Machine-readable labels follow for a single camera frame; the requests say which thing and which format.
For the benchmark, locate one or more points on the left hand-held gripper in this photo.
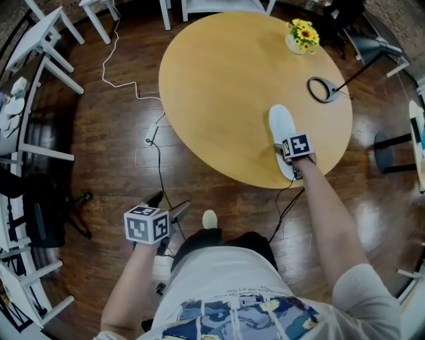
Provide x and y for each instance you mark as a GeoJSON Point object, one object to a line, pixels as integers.
{"type": "Point", "coordinates": [141, 227]}

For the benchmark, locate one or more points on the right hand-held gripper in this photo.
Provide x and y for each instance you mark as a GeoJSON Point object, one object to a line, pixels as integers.
{"type": "Point", "coordinates": [299, 144]}

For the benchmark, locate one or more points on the person's left forearm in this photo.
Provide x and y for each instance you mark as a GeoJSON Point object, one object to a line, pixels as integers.
{"type": "Point", "coordinates": [126, 289]}

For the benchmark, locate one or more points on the person's right forearm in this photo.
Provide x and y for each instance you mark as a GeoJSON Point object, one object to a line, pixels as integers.
{"type": "Point", "coordinates": [325, 225]}

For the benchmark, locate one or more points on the person's left shoe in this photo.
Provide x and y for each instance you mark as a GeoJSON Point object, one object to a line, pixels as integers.
{"type": "Point", "coordinates": [210, 219]}

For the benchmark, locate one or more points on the white power adapter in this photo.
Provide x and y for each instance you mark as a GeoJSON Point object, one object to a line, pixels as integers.
{"type": "Point", "coordinates": [151, 133]}

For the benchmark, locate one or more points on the person's black trousers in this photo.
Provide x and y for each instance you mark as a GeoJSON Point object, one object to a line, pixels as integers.
{"type": "Point", "coordinates": [252, 244]}

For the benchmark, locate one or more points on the person's white printed shirt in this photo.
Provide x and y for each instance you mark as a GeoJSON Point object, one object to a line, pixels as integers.
{"type": "Point", "coordinates": [225, 282]}

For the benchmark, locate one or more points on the black stool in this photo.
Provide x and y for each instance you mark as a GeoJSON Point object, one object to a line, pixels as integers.
{"type": "Point", "coordinates": [381, 152]}

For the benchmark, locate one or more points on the sunflower pot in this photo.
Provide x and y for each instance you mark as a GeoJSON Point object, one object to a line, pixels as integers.
{"type": "Point", "coordinates": [303, 36]}

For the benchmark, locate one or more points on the black office chair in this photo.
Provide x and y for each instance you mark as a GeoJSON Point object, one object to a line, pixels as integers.
{"type": "Point", "coordinates": [46, 216]}

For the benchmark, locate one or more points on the white board top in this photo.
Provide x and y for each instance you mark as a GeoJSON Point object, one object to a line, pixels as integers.
{"type": "Point", "coordinates": [416, 133]}

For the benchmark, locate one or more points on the black desk lamp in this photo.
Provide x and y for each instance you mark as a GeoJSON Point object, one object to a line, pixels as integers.
{"type": "Point", "coordinates": [373, 48]}

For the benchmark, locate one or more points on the small white box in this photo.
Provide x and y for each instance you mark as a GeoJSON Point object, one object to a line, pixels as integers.
{"type": "Point", "coordinates": [19, 85]}

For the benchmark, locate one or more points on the white stool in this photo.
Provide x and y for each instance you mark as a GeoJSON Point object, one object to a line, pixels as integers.
{"type": "Point", "coordinates": [96, 20]}

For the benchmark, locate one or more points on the white side table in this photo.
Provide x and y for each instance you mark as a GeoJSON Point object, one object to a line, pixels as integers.
{"type": "Point", "coordinates": [33, 36]}

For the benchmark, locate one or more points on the white frame desk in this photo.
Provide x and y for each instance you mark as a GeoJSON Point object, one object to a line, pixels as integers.
{"type": "Point", "coordinates": [46, 151]}

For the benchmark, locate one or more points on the white frame chair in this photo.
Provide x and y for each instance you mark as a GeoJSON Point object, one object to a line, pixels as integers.
{"type": "Point", "coordinates": [398, 68]}

